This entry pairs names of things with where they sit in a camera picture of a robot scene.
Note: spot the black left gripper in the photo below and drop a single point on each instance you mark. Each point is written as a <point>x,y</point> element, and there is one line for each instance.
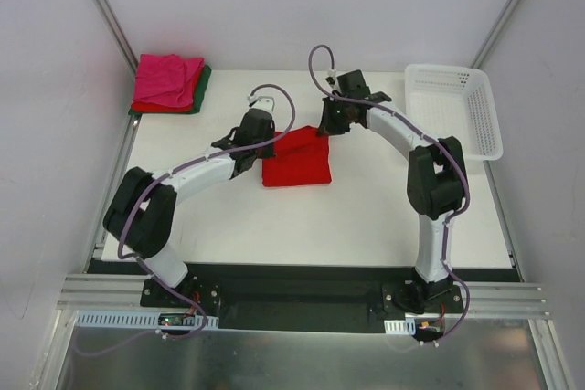
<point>258,148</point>

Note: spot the aluminium frame post left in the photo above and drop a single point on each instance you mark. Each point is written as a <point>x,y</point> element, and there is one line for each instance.
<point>111,20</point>

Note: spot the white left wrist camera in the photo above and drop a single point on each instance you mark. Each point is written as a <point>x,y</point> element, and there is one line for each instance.
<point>262,103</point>

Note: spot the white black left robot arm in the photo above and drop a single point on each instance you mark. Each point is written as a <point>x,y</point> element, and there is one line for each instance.
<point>141,213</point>

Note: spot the white slotted cable duct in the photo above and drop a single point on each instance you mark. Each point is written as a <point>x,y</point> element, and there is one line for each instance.
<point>145,320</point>

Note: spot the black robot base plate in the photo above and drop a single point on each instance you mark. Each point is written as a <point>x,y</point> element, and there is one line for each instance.
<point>306,298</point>

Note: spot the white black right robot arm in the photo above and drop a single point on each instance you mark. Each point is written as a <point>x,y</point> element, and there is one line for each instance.
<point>437,186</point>

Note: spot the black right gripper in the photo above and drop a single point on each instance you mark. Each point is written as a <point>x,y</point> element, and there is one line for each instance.
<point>329,121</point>

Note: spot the folded green t shirt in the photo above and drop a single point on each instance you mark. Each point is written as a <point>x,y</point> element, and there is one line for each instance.
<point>200,89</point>

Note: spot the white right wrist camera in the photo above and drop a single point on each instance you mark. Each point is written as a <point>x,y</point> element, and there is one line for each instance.
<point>331,78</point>

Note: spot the aluminium frame post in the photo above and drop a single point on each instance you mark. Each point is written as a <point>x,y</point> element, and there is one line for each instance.
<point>496,31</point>
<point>111,20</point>

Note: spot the white perforated plastic basket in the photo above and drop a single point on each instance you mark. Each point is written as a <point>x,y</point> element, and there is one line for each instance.
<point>455,101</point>

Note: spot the aluminium frame post right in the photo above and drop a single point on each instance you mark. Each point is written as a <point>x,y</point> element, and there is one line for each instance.
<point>496,31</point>

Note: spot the folded pink t shirt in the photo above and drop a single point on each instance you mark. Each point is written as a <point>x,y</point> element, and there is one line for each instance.
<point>163,74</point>

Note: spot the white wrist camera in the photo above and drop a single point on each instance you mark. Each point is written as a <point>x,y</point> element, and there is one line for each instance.
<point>262,103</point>
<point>331,78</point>

